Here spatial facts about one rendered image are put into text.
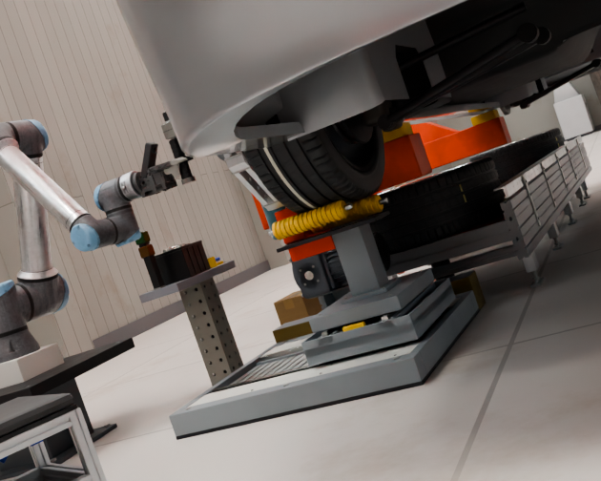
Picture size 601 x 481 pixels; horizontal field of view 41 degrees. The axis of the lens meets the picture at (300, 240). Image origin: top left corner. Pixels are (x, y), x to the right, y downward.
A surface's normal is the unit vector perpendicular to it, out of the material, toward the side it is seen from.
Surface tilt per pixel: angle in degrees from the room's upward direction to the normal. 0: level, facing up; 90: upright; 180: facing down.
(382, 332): 90
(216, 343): 90
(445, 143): 90
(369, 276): 90
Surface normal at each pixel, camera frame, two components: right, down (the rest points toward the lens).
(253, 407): -0.39, 0.17
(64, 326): 0.88, -0.29
